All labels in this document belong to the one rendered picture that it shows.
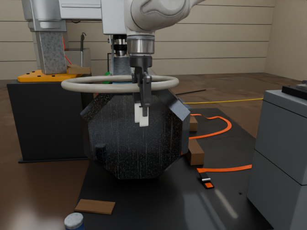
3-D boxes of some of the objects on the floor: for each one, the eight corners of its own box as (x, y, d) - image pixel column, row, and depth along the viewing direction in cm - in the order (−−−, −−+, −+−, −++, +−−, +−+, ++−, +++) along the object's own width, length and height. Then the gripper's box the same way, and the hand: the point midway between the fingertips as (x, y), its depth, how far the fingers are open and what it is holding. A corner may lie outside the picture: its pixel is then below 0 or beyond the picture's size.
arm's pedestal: (294, 186, 174) (319, 86, 148) (361, 240, 128) (415, 107, 102) (235, 193, 166) (251, 88, 140) (284, 254, 119) (321, 114, 93)
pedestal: (18, 163, 206) (0, 84, 181) (44, 134, 268) (33, 72, 243) (91, 159, 212) (82, 82, 187) (99, 132, 274) (94, 71, 249)
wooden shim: (74, 211, 147) (74, 209, 147) (81, 200, 157) (81, 198, 156) (111, 214, 144) (110, 212, 144) (115, 203, 154) (115, 201, 153)
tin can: (85, 228, 134) (83, 211, 130) (84, 242, 125) (82, 224, 120) (68, 231, 132) (65, 213, 128) (66, 245, 123) (62, 227, 118)
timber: (203, 164, 201) (204, 153, 197) (190, 165, 200) (191, 153, 196) (194, 148, 229) (195, 138, 225) (182, 149, 228) (183, 138, 224)
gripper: (162, 54, 67) (161, 129, 72) (142, 55, 82) (142, 117, 88) (139, 54, 64) (139, 132, 69) (122, 55, 79) (124, 118, 85)
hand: (141, 115), depth 78 cm, fingers closed on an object, 4 cm apart
